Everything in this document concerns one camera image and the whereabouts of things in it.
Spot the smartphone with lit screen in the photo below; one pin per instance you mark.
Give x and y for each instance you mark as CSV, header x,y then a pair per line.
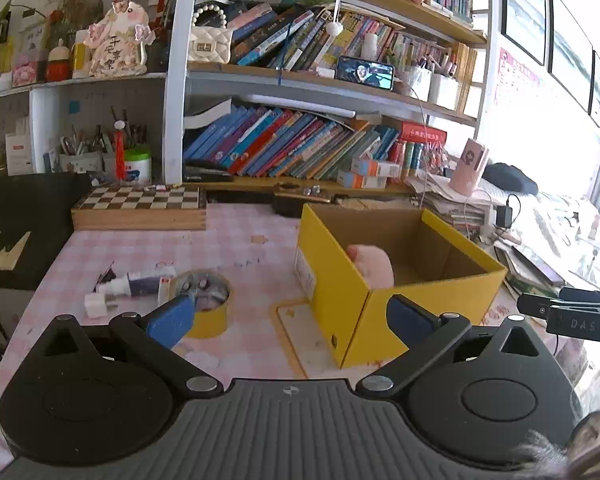
x,y
366,72

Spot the white wooden bookshelf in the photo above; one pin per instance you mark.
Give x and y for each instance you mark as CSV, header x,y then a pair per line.
x,y
175,60

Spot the stack of papers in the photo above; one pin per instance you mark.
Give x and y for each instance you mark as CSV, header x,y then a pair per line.
x,y
455,207

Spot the white jar green lid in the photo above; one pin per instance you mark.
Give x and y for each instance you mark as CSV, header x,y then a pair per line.
x,y
137,167

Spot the white purple spray bottle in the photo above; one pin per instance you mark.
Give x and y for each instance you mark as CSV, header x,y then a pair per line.
x,y
142,282

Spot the red flat box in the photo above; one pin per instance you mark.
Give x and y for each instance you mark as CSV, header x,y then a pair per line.
x,y
422,132

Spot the white quilted handbag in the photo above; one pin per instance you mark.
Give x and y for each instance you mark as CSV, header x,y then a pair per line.
x,y
209,42

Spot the black piano keyboard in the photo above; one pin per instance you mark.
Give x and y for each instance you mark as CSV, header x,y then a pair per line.
x,y
25,220

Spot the row of colourful shelf books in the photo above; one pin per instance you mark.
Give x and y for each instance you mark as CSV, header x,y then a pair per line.
x,y
305,35

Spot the paper pig decoration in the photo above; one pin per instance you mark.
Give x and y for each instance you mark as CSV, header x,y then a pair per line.
x,y
119,42

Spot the black cushion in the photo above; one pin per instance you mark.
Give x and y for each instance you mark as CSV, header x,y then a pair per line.
x,y
510,177

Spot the white box red label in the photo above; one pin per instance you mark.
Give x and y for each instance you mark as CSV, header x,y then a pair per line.
x,y
19,155

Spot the large framed picture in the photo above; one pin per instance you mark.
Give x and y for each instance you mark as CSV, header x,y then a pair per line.
x,y
524,7

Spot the medium framed picture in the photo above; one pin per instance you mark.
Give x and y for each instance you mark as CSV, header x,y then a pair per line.
x,y
571,45

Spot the wooden chessboard box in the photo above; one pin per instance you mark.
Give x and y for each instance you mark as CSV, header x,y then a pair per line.
x,y
140,207

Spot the small framed picture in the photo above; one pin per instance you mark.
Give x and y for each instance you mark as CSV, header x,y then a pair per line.
x,y
599,90

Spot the white plug cube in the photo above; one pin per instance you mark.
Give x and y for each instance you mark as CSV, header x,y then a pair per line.
x,y
97,305

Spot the white orange-edged desk mat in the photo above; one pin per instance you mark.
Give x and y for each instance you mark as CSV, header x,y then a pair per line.
x,y
300,332

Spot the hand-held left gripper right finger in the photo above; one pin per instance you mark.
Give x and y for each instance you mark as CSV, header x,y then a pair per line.
x,y
409,317

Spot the pink plush toy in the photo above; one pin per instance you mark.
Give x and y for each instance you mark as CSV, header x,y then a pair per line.
x,y
372,265

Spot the row of leaning blue books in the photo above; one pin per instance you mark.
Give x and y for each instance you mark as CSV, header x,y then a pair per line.
x,y
280,145

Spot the black stapler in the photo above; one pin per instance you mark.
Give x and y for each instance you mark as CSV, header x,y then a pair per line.
x,y
207,172

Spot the pink wall calendar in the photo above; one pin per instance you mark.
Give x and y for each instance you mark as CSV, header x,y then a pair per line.
x,y
517,77

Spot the pink cylinder cup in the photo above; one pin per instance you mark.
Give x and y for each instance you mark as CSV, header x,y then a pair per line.
x,y
467,167

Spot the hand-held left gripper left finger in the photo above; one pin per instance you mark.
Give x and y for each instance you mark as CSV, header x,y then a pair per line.
x,y
172,319

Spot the pink patterned box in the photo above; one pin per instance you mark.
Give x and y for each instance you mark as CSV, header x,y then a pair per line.
x,y
25,74

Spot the black charger adapter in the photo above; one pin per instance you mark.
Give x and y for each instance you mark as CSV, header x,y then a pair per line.
x,y
505,215

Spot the yellow cardboard box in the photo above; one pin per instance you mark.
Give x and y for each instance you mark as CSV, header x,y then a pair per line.
x,y
352,310

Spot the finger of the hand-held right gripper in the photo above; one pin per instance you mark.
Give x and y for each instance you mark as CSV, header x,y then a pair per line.
x,y
536,305
592,296

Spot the white hanging pompom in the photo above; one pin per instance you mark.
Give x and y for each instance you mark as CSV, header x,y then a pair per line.
x,y
335,27

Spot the red stick pen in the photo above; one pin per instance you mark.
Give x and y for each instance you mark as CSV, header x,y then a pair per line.
x,y
119,152

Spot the orange white small box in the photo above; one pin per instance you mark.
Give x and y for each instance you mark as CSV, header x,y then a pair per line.
x,y
375,166
360,180

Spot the pink checked desktop tablecloth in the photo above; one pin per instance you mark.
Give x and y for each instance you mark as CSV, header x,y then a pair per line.
x,y
240,260

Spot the white shelf pen cups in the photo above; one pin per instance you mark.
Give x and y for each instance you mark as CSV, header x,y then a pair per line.
x,y
437,87

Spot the red round doll bottle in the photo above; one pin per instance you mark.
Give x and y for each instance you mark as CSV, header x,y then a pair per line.
x,y
57,65

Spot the white pen holder with pens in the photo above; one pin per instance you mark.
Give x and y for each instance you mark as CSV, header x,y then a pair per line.
x,y
80,160

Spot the grey furry sleeve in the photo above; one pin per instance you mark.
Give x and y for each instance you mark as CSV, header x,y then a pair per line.
x,y
580,445

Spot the yellow tape roll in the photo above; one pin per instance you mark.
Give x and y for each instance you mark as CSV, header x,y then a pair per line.
x,y
211,321

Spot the yellow bottle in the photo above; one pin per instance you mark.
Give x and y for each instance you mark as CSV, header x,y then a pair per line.
x,y
79,60

